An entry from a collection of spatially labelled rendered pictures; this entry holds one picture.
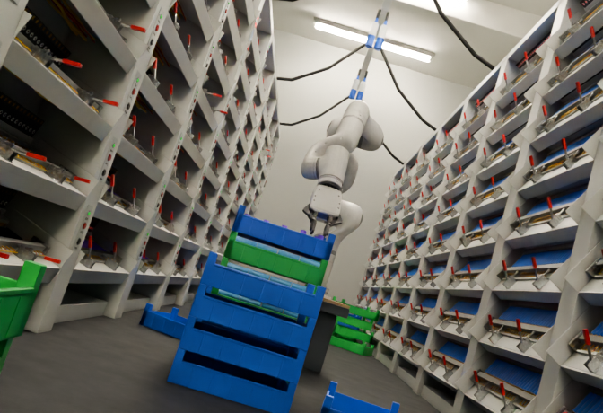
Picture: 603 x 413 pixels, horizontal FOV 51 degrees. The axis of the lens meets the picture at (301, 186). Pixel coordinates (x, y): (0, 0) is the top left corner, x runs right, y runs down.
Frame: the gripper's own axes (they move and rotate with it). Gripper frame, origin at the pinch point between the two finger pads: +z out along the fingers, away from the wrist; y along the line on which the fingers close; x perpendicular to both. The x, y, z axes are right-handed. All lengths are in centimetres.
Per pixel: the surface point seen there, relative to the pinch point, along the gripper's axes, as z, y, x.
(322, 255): 12.4, -1.6, 7.3
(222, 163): -109, 44, -146
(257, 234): 12.5, 18.7, 7.2
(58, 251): 39, 66, 16
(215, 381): 59, 19, 18
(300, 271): 18.3, 3.3, 4.5
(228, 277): 38, 23, 28
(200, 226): -73, 44, -163
